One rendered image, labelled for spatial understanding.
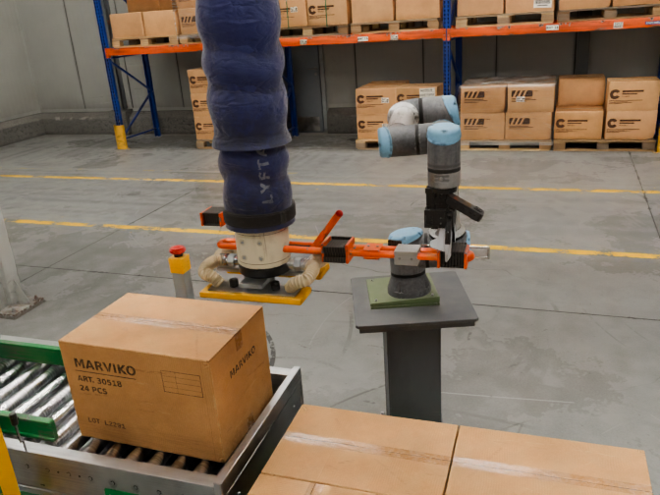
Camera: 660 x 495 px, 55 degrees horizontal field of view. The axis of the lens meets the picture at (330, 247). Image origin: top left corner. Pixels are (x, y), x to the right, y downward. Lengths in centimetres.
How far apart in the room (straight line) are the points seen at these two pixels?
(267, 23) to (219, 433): 130
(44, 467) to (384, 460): 118
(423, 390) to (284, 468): 93
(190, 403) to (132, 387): 22
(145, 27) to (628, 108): 700
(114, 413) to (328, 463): 78
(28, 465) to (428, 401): 163
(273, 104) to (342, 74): 888
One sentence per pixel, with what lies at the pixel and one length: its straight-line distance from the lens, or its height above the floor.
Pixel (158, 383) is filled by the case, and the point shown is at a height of 83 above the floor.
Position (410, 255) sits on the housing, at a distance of 186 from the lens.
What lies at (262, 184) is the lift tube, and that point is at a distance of 187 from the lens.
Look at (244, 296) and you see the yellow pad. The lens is 196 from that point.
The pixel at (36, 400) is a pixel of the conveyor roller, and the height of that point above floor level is 54.
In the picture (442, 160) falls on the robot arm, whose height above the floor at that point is 156.
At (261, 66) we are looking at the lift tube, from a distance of 181.
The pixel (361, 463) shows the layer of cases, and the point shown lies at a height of 54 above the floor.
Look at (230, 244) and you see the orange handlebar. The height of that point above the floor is 128.
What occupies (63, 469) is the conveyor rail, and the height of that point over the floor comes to 54.
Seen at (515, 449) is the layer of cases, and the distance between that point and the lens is 231.
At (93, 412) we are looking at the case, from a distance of 249.
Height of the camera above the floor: 196
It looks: 21 degrees down
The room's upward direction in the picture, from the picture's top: 4 degrees counter-clockwise
